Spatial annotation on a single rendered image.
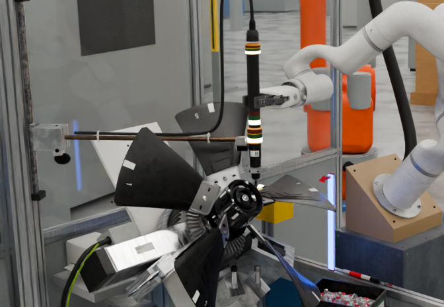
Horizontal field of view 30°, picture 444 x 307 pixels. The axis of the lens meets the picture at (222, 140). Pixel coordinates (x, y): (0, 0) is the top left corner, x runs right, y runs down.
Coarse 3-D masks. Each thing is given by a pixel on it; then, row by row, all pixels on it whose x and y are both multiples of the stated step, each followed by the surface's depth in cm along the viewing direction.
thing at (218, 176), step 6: (228, 168) 241; (234, 168) 240; (216, 174) 241; (222, 174) 241; (228, 174) 240; (210, 180) 241; (216, 180) 240; (222, 180) 240; (228, 180) 239; (222, 186) 239
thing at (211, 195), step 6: (204, 186) 231; (210, 186) 231; (216, 186) 232; (198, 192) 231; (204, 192) 231; (210, 192) 232; (216, 192) 232; (198, 198) 231; (210, 198) 232; (216, 198) 233; (192, 204) 231; (198, 204) 232; (204, 204) 232; (210, 204) 233; (192, 210) 231; (198, 210) 232; (204, 210) 233; (210, 210) 233
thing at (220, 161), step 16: (192, 112) 250; (208, 112) 250; (224, 112) 250; (240, 112) 250; (192, 128) 248; (208, 128) 247; (224, 128) 246; (240, 128) 247; (192, 144) 246; (208, 144) 245; (224, 144) 244; (208, 160) 243; (224, 160) 242
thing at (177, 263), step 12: (216, 228) 222; (204, 240) 216; (216, 240) 221; (192, 252) 211; (204, 252) 216; (216, 252) 221; (180, 264) 207; (192, 264) 211; (204, 264) 215; (216, 264) 222; (180, 276) 207; (192, 276) 210; (204, 276) 214; (216, 276) 222; (192, 288) 210; (204, 288) 214; (216, 288) 222; (192, 300) 209; (204, 300) 214
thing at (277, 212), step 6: (270, 204) 282; (276, 204) 281; (282, 204) 284; (288, 204) 286; (264, 210) 285; (270, 210) 282; (276, 210) 282; (282, 210) 284; (288, 210) 286; (258, 216) 287; (264, 216) 285; (270, 216) 283; (276, 216) 282; (282, 216) 285; (288, 216) 287; (270, 222) 284; (276, 222) 283
